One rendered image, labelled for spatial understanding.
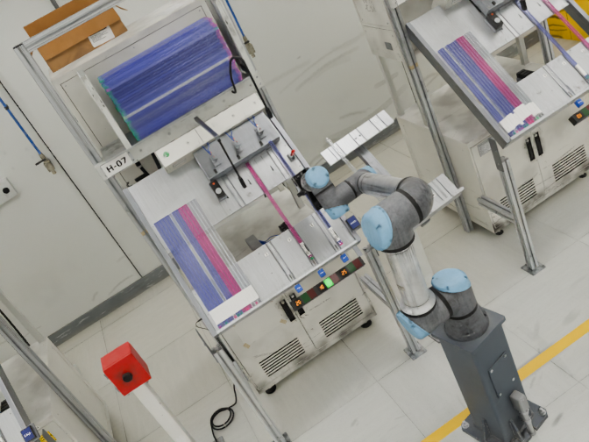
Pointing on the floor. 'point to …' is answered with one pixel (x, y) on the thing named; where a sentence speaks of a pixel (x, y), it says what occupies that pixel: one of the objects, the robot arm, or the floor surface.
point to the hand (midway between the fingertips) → (305, 191)
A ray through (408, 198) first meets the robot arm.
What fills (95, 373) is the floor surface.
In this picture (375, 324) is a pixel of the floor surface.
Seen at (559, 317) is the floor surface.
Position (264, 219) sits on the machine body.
